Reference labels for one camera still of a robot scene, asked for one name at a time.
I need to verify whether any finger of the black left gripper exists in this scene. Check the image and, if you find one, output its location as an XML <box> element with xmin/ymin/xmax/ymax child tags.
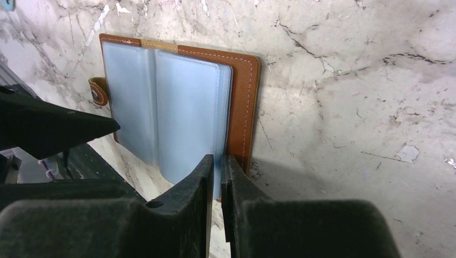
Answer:
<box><xmin>1</xmin><ymin>86</ymin><xmax>120</xmax><ymax>159</ymax></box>

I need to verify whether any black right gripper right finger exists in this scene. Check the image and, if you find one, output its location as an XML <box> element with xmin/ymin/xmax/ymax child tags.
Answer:
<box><xmin>221</xmin><ymin>155</ymin><xmax>400</xmax><ymax>257</ymax></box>

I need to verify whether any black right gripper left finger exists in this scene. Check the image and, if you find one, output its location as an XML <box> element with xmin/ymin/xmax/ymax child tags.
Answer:
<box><xmin>1</xmin><ymin>155</ymin><xmax>214</xmax><ymax>257</ymax></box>

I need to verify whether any blue correction tape blister pack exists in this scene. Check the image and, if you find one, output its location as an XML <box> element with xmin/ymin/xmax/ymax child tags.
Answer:
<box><xmin>1</xmin><ymin>0</ymin><xmax>16</xmax><ymax>11</ymax></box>

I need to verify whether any brown leather card holder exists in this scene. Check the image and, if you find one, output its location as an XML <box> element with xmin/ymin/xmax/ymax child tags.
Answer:
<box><xmin>89</xmin><ymin>33</ymin><xmax>261</xmax><ymax>199</ymax></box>

